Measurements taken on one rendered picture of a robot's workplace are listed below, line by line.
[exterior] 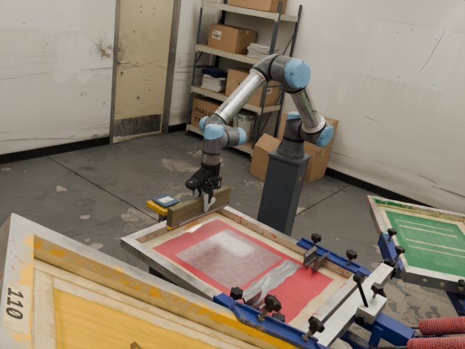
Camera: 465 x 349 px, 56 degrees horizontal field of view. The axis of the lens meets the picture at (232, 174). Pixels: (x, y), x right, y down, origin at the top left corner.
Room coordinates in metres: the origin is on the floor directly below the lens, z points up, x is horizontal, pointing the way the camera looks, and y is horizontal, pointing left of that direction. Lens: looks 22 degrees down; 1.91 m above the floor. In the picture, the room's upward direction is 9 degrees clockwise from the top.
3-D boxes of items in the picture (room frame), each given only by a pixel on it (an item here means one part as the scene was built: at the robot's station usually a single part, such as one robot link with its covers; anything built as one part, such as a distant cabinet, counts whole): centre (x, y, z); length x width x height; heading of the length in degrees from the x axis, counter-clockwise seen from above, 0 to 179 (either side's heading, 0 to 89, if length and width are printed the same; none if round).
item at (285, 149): (2.21, -0.29, 1.25); 0.15 x 0.15 x 0.10
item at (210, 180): (1.64, 0.09, 1.23); 0.09 x 0.08 x 0.12; 146
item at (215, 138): (1.63, 0.10, 1.39); 0.09 x 0.08 x 0.11; 135
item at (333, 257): (1.56, -0.46, 0.98); 0.30 x 0.05 x 0.07; 56
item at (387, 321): (1.15, -0.56, 1.02); 0.17 x 0.06 x 0.05; 56
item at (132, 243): (1.47, -0.10, 0.97); 0.79 x 0.58 x 0.04; 56
